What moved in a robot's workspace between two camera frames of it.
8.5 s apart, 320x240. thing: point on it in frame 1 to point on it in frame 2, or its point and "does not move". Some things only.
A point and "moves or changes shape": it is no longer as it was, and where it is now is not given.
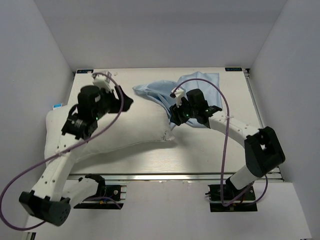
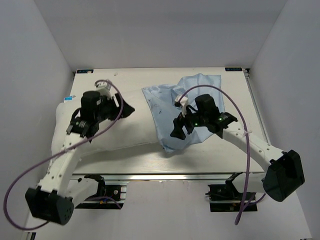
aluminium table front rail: x=168 y=177 does not move
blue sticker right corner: x=233 y=69 does not move
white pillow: x=145 y=121 moves or changes shape
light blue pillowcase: x=189 y=124 moves or changes shape
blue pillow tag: x=57 y=105 to x=68 y=98
